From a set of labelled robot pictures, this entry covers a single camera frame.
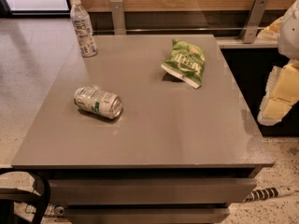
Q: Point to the green chip bag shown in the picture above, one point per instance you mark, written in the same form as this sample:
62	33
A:
186	62

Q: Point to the right metal bracket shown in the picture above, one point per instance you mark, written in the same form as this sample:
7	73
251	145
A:
249	31

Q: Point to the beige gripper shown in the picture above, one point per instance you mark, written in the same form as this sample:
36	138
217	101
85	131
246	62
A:
290	32

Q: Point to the left metal bracket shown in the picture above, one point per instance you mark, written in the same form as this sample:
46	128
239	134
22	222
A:
118	18

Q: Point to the metal bracket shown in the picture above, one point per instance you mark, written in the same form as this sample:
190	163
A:
249	31
118	18

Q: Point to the grey drawer cabinet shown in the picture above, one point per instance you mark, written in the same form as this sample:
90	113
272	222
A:
146	196

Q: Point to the silver green 7up can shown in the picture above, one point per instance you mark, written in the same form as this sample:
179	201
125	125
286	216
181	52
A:
101	103

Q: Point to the clear plastic water bottle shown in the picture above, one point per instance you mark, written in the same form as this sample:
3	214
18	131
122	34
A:
83	29

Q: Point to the black chair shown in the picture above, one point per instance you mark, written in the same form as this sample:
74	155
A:
9	196

